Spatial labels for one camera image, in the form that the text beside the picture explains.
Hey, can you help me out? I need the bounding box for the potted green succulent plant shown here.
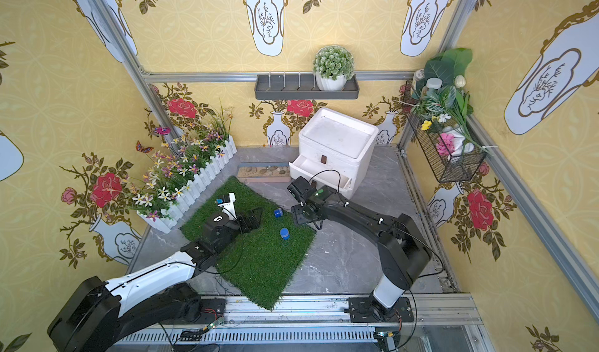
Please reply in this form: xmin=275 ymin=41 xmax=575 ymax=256
xmin=313 ymin=45 xmax=354 ymax=91

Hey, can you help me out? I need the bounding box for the green artificial grass mat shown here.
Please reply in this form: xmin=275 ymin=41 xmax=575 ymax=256
xmin=181 ymin=177 xmax=316 ymax=310

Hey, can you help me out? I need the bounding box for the artificial flower bouquet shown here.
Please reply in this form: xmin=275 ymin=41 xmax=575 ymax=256
xmin=411 ymin=48 xmax=490 ymax=161

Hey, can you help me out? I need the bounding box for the white fence flower planter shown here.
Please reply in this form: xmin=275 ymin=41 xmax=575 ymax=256
xmin=129 ymin=109 xmax=237 ymax=233

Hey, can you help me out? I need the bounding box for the white three-drawer cabinet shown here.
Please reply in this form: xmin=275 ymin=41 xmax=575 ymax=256
xmin=290 ymin=108 xmax=378 ymax=199

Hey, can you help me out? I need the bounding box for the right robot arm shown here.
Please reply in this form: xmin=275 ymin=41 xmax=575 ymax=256
xmin=287 ymin=177 xmax=433 ymax=310

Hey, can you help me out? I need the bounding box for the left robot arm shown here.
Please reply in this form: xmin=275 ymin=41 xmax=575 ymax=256
xmin=47 ymin=208 xmax=263 ymax=351

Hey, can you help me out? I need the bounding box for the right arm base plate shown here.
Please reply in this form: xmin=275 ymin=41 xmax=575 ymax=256
xmin=344 ymin=296 xmax=415 ymax=323

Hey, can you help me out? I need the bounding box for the tray of pebbles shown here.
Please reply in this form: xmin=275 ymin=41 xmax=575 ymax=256
xmin=236 ymin=163 xmax=291 ymax=184

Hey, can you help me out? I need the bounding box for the grey wall shelf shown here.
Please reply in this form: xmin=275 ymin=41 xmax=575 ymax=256
xmin=254 ymin=73 xmax=360 ymax=100

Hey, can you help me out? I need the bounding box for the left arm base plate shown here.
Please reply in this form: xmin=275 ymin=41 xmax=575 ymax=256
xmin=183 ymin=297 xmax=226 ymax=325

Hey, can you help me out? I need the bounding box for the black wire basket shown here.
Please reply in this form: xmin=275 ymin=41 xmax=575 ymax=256
xmin=409 ymin=78 xmax=487 ymax=183

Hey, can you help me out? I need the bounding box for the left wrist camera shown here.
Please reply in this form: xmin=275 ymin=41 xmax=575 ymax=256
xmin=215 ymin=193 xmax=236 ymax=220

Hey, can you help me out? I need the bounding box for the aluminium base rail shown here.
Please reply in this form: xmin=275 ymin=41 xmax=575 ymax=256
xmin=108 ymin=294 xmax=494 ymax=351

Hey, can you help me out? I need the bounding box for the small circuit board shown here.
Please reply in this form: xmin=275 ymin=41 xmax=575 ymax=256
xmin=177 ymin=317 xmax=225 ymax=342

